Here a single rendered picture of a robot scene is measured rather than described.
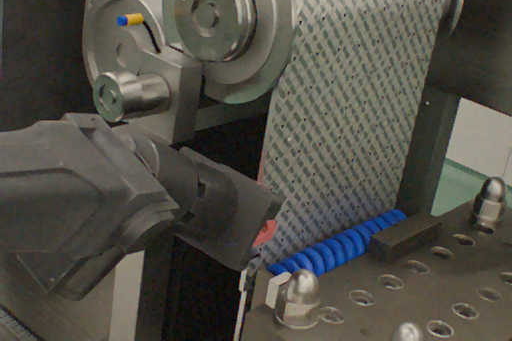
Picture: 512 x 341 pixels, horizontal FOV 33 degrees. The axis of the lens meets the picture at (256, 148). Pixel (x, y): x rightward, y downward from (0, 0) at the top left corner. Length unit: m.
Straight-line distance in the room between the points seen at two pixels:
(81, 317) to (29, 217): 0.48
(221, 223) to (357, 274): 0.19
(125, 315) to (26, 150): 0.40
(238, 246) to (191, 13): 0.19
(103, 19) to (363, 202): 0.31
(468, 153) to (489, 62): 2.76
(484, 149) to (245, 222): 3.04
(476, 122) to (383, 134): 2.81
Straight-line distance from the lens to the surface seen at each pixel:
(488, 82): 0.96
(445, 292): 0.82
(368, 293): 0.79
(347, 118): 0.80
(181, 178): 0.61
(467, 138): 3.71
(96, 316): 0.93
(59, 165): 0.47
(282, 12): 0.67
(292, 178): 0.76
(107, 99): 0.71
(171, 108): 0.73
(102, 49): 0.85
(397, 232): 0.86
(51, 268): 0.62
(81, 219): 0.49
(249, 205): 0.67
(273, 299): 0.73
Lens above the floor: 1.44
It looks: 23 degrees down
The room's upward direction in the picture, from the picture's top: 9 degrees clockwise
